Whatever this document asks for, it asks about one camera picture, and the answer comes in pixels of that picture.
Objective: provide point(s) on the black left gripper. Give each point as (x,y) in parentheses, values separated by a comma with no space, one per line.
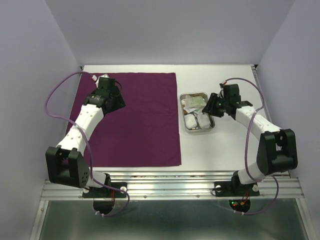
(119,102)

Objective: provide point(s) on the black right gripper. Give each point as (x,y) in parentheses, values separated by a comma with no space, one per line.
(210,108)

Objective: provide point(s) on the green gauze bag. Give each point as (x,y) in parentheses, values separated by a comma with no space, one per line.
(195,102)

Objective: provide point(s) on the white gauze pad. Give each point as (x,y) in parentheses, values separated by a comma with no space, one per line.
(190,121)
(203,121)

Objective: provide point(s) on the stainless steel tray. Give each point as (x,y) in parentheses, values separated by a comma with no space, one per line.
(197,130)

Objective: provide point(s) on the green white suture packet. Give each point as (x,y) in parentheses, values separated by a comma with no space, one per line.
(195,110)

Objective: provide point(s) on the purple cloth mat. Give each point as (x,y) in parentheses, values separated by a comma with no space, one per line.
(144,133)

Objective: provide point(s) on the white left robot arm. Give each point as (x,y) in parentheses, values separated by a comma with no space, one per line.
(70,162)

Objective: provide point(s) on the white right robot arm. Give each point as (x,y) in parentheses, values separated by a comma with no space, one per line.
(277,148)

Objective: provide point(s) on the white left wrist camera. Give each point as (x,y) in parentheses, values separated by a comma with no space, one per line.
(96,78)

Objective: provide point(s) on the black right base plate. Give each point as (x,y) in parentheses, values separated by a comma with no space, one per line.
(238,194)

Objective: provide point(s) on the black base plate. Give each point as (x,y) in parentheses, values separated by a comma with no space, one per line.
(238,194)
(106,202)

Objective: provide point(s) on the aluminium front rail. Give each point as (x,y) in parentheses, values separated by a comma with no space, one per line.
(198,184)

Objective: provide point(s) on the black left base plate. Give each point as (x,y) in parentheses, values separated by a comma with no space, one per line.
(106,202)

